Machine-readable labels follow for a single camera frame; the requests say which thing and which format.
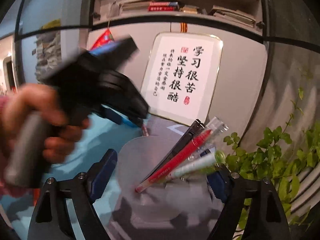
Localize red gel pen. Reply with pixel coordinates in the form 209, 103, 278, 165
135, 128, 212, 193

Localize frosted translucent plastic cup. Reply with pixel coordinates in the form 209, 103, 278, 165
116, 135, 223, 222

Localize gold medal with ribbon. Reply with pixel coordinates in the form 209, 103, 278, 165
180, 22, 188, 33

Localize green white pen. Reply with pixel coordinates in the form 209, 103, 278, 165
159, 148, 226, 183

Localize framed calligraphy sign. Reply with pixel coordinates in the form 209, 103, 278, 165
141, 32, 223, 125

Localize black utility knife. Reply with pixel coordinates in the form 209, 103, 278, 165
142, 115, 204, 180

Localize blue pen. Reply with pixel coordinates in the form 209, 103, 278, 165
89, 38, 143, 127

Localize red pyramid hanging ornament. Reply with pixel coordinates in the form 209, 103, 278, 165
90, 28, 114, 50

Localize green potted plant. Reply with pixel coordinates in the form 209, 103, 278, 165
222, 67, 320, 230

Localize pink patterned pen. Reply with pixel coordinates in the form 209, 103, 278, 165
141, 124, 149, 137

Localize clear black gel pen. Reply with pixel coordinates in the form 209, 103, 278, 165
188, 116, 229, 161

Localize grey wall bookshelf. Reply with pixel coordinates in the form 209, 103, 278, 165
93, 0, 263, 35

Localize person's left hand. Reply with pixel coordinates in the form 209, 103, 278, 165
1, 83, 89, 165

